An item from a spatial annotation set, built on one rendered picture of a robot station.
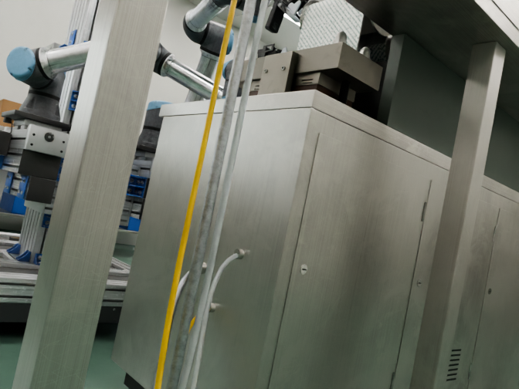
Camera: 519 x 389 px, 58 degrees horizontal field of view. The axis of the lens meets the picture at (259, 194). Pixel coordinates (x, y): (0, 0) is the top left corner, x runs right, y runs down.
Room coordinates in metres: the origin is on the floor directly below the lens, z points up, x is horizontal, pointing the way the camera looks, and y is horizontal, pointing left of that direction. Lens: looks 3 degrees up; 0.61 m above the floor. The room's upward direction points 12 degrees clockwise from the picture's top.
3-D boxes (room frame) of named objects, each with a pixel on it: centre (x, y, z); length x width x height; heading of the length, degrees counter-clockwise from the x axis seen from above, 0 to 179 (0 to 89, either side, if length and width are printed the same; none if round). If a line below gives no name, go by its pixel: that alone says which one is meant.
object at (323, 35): (1.33, -0.10, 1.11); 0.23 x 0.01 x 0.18; 41
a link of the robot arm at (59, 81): (1.83, 0.91, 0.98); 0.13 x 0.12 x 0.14; 175
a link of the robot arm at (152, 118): (2.16, 0.52, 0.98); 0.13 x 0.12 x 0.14; 117
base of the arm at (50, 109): (1.84, 0.91, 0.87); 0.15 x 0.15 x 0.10
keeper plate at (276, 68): (1.15, 0.02, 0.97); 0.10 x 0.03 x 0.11; 41
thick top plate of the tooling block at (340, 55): (1.22, -0.04, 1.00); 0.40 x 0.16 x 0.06; 41
